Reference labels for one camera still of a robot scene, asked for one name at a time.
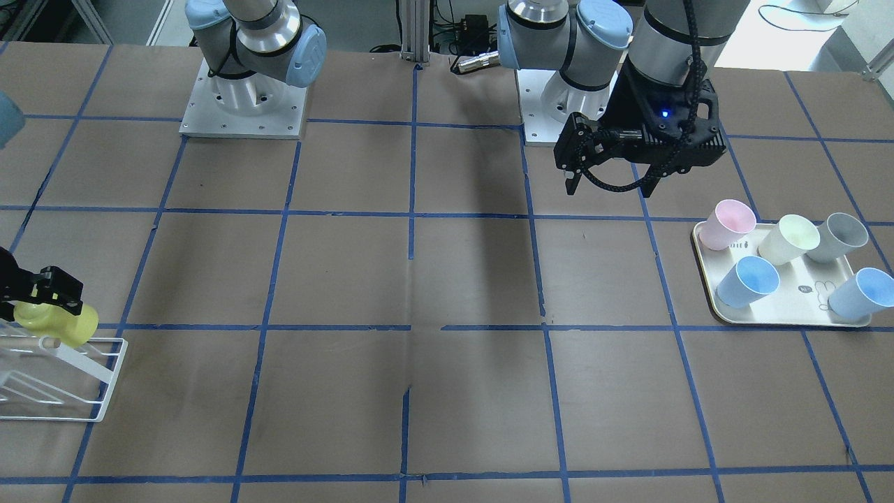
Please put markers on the aluminium frame post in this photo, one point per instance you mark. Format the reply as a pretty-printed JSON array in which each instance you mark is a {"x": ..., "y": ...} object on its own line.
[{"x": 415, "y": 18}]

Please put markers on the blue plastic cup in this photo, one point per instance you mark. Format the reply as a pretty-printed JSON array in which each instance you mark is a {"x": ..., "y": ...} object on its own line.
[
  {"x": 751, "y": 279},
  {"x": 869, "y": 290}
]

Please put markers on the white wire rack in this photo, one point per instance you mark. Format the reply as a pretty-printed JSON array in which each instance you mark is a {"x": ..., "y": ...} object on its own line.
[{"x": 42, "y": 379}]

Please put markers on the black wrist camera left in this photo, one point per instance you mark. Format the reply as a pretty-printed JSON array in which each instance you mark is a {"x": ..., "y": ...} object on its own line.
[{"x": 706, "y": 144}]

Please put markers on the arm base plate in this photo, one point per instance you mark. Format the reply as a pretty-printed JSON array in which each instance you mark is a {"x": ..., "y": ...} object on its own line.
[
  {"x": 546, "y": 101},
  {"x": 257, "y": 107}
]

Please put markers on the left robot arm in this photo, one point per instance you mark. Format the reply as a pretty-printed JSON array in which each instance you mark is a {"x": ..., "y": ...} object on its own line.
[{"x": 588, "y": 41}]

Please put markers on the pale yellow plastic cup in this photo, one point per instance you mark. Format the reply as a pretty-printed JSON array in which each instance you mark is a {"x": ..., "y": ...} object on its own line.
[{"x": 792, "y": 237}]

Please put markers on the grey plastic cup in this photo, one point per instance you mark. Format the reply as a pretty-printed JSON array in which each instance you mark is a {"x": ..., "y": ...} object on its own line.
[{"x": 840, "y": 234}]

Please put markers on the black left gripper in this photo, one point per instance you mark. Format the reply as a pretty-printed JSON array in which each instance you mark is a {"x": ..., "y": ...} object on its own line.
[{"x": 626, "y": 101}]

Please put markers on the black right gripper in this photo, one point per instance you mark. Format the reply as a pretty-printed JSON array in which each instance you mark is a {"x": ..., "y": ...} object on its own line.
[{"x": 43, "y": 287}]

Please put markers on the blue plastic cup near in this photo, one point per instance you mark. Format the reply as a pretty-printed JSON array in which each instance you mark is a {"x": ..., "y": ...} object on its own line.
[{"x": 751, "y": 279}]

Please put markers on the beige plastic tray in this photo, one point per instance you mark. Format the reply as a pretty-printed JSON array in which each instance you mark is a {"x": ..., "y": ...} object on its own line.
[{"x": 802, "y": 298}]

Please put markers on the blue plastic cup far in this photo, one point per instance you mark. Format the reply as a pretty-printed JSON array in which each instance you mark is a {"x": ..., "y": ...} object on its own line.
[{"x": 869, "y": 290}]

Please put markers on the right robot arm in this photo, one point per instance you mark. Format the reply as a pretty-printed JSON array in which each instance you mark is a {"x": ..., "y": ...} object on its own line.
[{"x": 256, "y": 52}]

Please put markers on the pink plastic cup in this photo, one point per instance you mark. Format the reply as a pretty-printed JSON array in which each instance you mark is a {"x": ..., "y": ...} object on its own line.
[{"x": 730, "y": 221}]

